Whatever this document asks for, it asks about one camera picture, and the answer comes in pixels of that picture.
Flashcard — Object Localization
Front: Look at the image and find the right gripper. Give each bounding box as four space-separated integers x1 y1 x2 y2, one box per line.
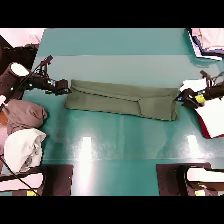
176 87 206 109

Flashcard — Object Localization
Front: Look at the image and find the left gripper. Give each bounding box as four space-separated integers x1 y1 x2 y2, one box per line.
49 78 72 96

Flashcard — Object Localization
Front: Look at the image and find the olive green garment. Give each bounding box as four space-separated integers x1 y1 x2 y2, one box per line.
64 78 180 122

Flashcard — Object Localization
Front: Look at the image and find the red garment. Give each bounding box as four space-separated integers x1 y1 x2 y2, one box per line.
196 113 224 140

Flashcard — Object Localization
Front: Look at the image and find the brown garment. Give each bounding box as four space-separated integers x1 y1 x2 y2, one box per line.
2 99 49 135

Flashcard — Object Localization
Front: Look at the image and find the pale pink folded garment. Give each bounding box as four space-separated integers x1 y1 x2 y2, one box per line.
191 27 224 53

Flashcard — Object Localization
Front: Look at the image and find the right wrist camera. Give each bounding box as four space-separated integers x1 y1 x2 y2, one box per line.
199 69 215 88

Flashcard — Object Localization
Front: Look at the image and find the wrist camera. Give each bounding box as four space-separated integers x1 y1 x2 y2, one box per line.
32 54 55 79
199 69 215 88

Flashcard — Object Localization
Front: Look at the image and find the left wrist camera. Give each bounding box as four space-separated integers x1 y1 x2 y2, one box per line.
32 54 55 79

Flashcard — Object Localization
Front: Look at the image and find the black cable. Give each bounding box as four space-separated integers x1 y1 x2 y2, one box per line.
0 155 36 197

